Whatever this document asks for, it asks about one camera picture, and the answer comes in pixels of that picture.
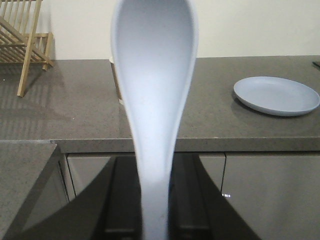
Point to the light blue plate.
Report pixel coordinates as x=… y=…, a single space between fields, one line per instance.
x=276 y=96

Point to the wooden dish rack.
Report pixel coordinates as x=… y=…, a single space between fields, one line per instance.
x=19 y=41

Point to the grey cabinet door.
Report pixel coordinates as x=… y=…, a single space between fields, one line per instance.
x=276 y=193

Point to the light blue soup spoon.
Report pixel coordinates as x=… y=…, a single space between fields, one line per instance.
x=154 y=46

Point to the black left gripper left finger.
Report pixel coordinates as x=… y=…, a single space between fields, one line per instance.
x=109 y=208

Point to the brown paper cup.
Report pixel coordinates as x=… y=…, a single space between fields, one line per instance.
x=115 y=78

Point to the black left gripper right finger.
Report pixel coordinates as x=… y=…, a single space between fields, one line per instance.
x=197 y=209

